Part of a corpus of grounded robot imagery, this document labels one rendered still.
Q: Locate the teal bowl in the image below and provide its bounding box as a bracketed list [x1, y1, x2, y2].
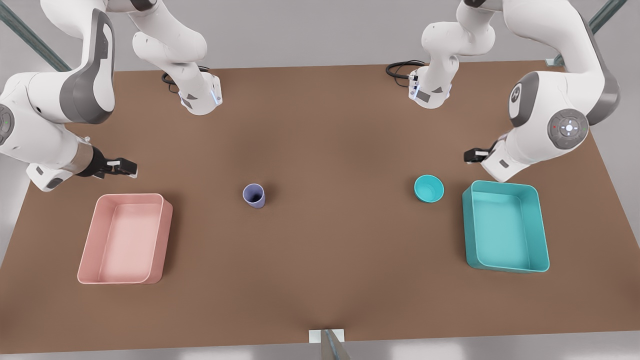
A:
[414, 174, 445, 204]

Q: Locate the pink plastic box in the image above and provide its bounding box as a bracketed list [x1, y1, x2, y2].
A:
[77, 193, 174, 285]

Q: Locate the teal plastic box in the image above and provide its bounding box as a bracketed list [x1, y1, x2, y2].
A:
[461, 180, 550, 274]

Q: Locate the purple cup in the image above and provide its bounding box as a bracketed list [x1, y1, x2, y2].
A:
[243, 183, 266, 209]

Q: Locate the black cable loop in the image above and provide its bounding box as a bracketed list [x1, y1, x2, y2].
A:
[386, 60, 427, 89]
[161, 66, 211, 94]

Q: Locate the silver frame post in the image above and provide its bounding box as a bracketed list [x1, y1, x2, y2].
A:
[308, 329, 352, 360]
[0, 4, 72, 73]
[546, 0, 629, 67]

